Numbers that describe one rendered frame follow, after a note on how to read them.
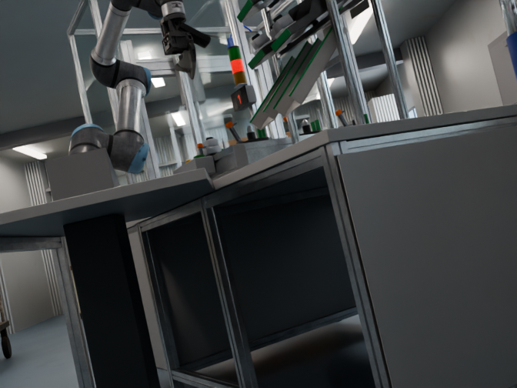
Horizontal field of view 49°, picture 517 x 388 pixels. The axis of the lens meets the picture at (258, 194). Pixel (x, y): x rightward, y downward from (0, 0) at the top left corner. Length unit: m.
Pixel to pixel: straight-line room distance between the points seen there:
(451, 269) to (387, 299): 0.22
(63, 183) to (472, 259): 1.22
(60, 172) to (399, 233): 1.07
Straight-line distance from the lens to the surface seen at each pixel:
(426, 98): 8.72
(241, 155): 1.81
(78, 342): 2.36
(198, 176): 1.41
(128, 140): 2.05
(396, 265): 1.33
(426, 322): 1.38
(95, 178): 1.86
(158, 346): 2.72
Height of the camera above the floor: 0.67
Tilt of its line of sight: 4 degrees up
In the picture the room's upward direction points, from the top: 13 degrees counter-clockwise
